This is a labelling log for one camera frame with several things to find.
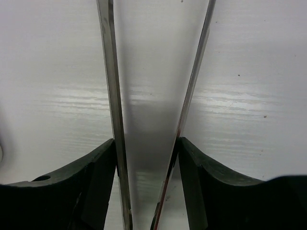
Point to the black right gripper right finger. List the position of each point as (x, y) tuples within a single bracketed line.
[(219, 198)]

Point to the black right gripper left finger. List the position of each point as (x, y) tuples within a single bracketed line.
[(73, 197)]

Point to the silver metal tongs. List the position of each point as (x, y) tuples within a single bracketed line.
[(107, 26)]

